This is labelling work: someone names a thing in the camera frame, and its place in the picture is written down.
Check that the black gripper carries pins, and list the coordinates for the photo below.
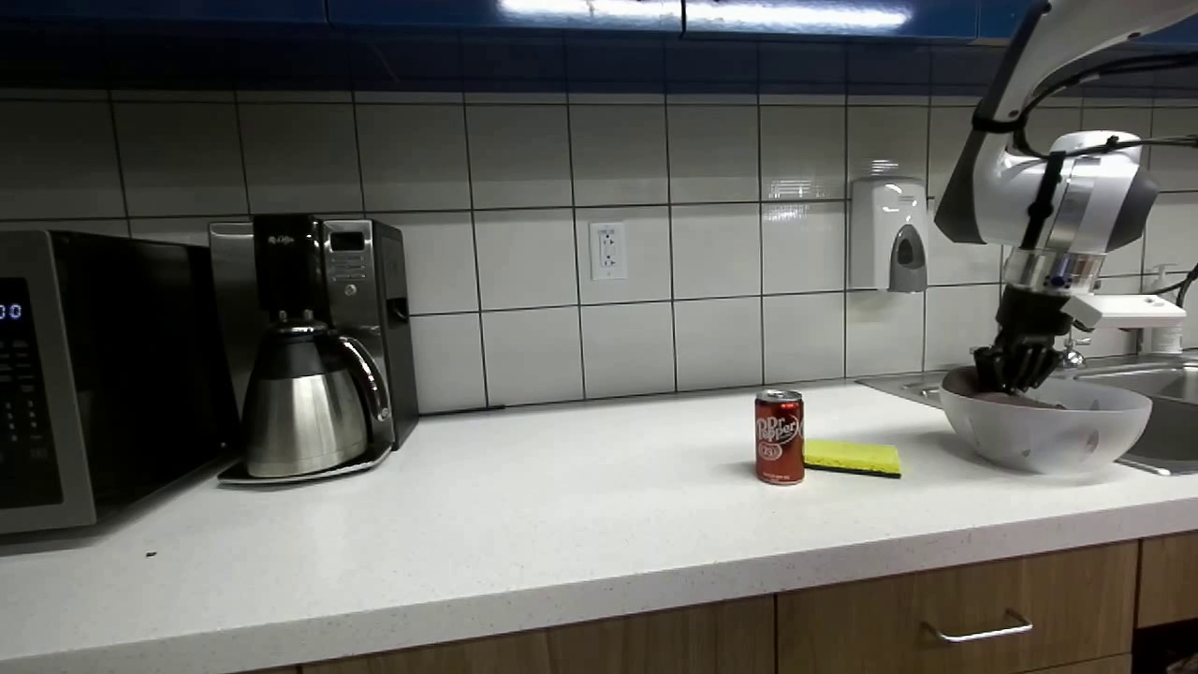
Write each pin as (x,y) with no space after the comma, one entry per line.
(1027,342)

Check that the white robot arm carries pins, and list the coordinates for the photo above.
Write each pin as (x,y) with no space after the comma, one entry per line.
(1066,209)

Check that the translucent plastic bowl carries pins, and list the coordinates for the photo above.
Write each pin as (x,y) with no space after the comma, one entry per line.
(1059,430)

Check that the stainless steel double sink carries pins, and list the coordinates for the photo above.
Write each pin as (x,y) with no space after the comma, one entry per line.
(1170,441)

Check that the white soap dispenser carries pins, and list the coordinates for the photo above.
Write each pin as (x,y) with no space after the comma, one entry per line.
(887,248)

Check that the yellow sponge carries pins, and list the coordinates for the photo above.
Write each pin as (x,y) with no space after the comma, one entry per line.
(863,459)

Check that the red soda can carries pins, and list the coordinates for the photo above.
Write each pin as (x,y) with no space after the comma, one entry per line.
(781,437)

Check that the wooden lower cabinets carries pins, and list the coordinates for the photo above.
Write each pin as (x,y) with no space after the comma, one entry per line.
(1126,607)

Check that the black coffee maker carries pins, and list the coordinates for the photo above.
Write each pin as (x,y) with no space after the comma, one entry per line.
(336,271)

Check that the steel coffee carafe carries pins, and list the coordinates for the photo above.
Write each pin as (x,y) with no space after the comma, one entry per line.
(313,405)

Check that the black microwave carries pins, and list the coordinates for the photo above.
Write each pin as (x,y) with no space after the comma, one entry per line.
(113,375)

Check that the blue upper cabinets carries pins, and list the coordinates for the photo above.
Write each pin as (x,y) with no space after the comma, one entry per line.
(509,45)

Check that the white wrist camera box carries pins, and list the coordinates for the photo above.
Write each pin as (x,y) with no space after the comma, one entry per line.
(1155,315)

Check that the white wall outlet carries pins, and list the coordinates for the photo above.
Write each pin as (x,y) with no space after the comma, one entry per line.
(608,254)

